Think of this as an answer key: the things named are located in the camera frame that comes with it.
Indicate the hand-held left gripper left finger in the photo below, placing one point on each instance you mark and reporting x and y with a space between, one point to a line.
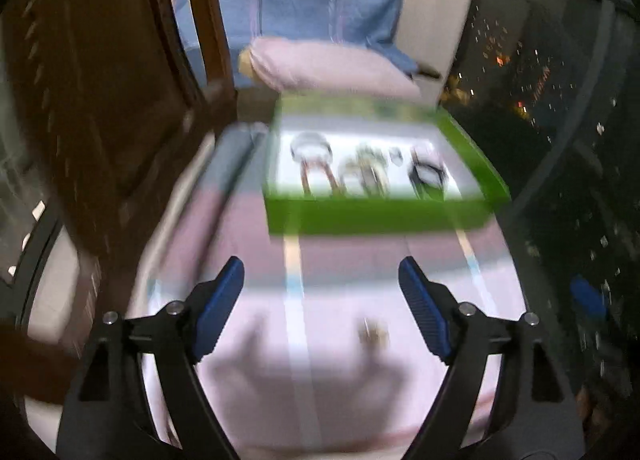
220 310

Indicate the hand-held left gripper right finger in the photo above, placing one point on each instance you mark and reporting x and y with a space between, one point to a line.
425 310

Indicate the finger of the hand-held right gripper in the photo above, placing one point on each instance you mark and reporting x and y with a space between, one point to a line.
587 295

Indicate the small gold trinket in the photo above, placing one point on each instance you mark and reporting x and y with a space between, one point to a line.
372 335

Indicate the green box with white inside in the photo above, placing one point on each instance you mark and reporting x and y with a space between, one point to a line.
375 222

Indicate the pink striped table mat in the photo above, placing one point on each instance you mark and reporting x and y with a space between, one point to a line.
340 280

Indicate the slim silver bangle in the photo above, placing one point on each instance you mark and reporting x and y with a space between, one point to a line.
382 180

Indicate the dark glass window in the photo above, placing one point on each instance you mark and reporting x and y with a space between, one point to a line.
525 40

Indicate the pink chair cushion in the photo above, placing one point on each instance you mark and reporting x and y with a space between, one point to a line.
325 65

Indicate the beige cabinet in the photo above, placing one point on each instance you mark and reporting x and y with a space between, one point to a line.
435 5

